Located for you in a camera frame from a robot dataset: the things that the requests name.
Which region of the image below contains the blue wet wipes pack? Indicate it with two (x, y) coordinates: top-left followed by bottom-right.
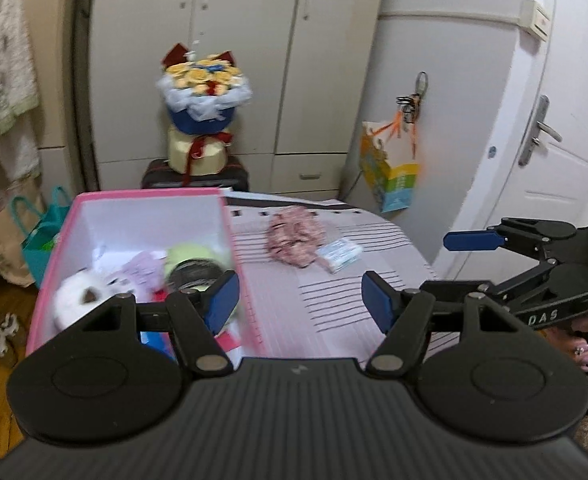
(140, 332), (177, 361)

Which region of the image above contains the green yarn ball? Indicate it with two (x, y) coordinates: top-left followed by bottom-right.
(164, 243), (228, 292)

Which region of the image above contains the purple plush toy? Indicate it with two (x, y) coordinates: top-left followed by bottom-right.
(111, 252), (165, 304)

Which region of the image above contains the small white tissue pack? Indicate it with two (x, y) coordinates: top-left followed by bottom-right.
(316, 237), (364, 274)

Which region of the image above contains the white brown plush toy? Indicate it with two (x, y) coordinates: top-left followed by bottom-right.
(53, 269), (134, 330)

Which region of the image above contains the pink floral scrunchie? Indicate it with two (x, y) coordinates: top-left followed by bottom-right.
(266, 206), (326, 268)

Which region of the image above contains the person right hand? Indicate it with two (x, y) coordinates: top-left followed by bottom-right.
(556, 315), (588, 372)

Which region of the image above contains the white door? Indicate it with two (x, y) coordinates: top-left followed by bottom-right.
(428, 0), (588, 280)

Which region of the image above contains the striped pink table cloth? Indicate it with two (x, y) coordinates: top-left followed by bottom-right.
(226, 192), (437, 363)

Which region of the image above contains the colourful paper gift bag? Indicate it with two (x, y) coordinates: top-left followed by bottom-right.
(359, 119), (420, 214)

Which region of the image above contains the pink storage box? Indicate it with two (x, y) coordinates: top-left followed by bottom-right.
(26, 188), (265, 356)

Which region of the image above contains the black stool under bouquet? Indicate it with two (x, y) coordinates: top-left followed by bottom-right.
(140, 156), (250, 192)

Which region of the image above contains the keys bunch on hook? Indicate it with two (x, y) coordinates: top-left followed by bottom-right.
(396, 70), (428, 124)

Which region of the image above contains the teal gift bag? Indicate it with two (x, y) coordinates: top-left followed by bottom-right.
(10, 186), (73, 288)

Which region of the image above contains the brown paper bag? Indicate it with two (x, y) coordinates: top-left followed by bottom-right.
(0, 178), (44, 287)

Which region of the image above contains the flower bouquet blue wrap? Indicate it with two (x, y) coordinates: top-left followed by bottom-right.
(156, 42), (253, 185)

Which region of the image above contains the grey wardrobe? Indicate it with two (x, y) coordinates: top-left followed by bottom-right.
(89, 0), (381, 196)

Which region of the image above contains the silver door handle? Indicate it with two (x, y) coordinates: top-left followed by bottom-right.
(518, 94), (563, 167)

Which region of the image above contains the wall switch box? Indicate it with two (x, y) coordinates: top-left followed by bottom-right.
(518, 0), (551, 42)

